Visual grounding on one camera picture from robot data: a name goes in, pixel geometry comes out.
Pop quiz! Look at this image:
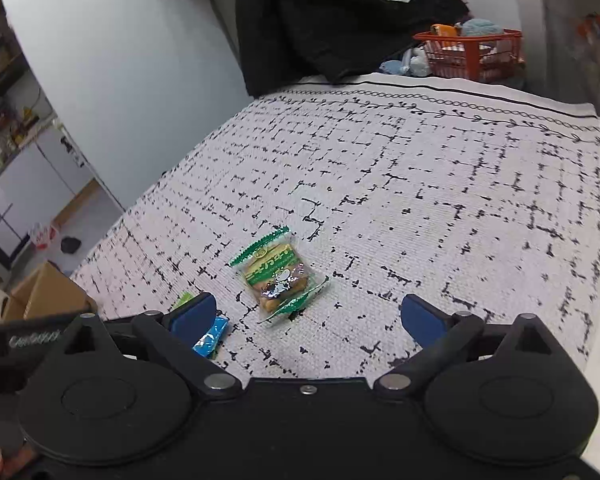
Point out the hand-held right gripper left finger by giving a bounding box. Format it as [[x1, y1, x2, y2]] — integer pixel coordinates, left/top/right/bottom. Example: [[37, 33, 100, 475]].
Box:
[[62, 292, 243, 398]]

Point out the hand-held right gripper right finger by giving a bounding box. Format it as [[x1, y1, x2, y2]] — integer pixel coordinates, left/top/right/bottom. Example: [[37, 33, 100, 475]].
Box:
[[372, 294, 556, 397]]

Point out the small blue snack packet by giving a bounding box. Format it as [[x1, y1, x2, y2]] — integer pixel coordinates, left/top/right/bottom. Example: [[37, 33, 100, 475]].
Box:
[[192, 316, 229, 359]]

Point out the brown cardboard box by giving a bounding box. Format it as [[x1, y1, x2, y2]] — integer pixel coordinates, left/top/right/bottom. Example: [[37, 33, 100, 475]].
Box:
[[2, 262, 98, 321]]

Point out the green cookie packet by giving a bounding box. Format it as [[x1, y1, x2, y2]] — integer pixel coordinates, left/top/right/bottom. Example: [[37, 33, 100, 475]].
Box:
[[230, 226, 330, 324]]

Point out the red and white bag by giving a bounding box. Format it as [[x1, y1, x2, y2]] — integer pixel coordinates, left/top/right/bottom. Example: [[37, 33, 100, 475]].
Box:
[[29, 222, 61, 250]]

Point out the white black-patterned blanket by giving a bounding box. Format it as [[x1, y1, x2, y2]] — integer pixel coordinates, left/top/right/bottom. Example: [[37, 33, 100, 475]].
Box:
[[70, 72, 600, 381]]

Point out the white cabinet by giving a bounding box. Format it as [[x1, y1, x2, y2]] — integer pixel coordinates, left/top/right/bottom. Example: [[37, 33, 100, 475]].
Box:
[[0, 125, 126, 266]]

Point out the light blue plush toy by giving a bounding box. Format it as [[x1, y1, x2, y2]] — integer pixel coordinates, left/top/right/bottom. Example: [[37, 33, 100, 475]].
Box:
[[380, 47, 431, 77]]

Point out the orange plastic basket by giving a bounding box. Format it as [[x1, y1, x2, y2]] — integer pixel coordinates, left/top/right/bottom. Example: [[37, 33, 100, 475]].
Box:
[[414, 29, 525, 83]]

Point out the black clothing pile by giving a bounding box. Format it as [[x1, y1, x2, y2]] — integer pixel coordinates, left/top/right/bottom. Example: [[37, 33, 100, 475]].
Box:
[[235, 0, 471, 98]]

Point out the grey metal cabinet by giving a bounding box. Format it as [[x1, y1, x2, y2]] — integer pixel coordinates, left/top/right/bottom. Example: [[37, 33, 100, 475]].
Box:
[[509, 0, 600, 123]]

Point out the cluttered wall shelf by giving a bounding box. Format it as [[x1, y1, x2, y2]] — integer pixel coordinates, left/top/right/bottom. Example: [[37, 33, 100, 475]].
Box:
[[0, 0, 56, 176]]

